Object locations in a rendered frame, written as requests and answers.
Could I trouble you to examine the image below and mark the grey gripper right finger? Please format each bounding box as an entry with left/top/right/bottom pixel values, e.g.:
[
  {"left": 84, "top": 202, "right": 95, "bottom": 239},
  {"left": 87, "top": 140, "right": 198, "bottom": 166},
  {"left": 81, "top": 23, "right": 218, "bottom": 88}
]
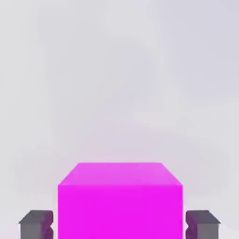
[{"left": 185, "top": 210, "right": 221, "bottom": 239}]

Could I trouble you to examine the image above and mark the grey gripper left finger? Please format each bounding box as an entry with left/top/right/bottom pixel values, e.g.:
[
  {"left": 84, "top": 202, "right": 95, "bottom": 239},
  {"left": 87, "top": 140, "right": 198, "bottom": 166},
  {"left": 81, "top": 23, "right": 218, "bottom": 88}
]
[{"left": 16, "top": 210, "right": 54, "bottom": 239}]

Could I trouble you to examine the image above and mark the small magenta cube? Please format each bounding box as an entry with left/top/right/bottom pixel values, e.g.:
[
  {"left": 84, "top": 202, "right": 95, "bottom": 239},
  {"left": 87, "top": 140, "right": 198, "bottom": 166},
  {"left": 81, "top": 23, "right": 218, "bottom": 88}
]
[{"left": 57, "top": 162, "right": 183, "bottom": 239}]

